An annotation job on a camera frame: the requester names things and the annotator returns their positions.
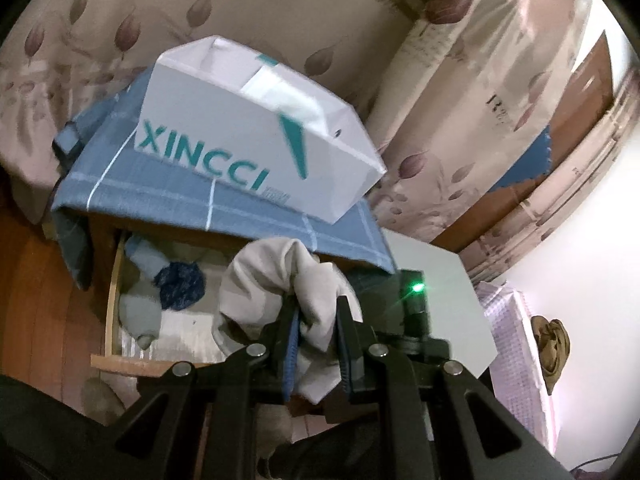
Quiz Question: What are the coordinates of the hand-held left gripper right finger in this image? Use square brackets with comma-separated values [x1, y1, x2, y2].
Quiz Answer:
[335, 296, 566, 480]

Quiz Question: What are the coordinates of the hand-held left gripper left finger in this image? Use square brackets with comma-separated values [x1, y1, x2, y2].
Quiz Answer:
[65, 294, 302, 480]

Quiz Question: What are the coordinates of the grey beige underwear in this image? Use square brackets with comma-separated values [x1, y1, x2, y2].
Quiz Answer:
[212, 237, 366, 406]

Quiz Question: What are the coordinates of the wooden drawer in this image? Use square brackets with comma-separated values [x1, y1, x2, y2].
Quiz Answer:
[90, 232, 301, 376]

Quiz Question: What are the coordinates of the white shoe box teal print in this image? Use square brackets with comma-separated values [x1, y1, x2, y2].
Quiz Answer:
[134, 35, 388, 225]

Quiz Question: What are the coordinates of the dark blue patterned underwear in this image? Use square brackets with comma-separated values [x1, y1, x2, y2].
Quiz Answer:
[154, 260, 207, 311]

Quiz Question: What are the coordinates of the white board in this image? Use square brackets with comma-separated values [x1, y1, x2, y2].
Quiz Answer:
[380, 230, 498, 381]

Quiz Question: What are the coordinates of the pink checked bedsheet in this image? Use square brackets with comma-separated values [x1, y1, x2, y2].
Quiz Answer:
[475, 280, 563, 456]

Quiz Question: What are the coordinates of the brown cloth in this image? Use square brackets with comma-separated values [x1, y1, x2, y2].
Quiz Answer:
[530, 315, 572, 396]

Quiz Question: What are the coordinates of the light grey sock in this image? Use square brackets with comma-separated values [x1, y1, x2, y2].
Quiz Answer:
[117, 292, 163, 351]

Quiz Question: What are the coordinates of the light blue white cloth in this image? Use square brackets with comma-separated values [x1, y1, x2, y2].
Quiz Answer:
[125, 237, 173, 281]

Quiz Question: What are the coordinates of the blue fabric piece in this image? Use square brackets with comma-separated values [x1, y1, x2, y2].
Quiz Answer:
[492, 125, 553, 196]

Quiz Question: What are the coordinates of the blue checked cloth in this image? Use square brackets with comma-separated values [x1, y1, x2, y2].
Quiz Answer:
[50, 65, 401, 291]

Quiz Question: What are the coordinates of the beige leaf print curtain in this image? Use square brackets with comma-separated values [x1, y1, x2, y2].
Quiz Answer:
[0, 0, 640, 286]

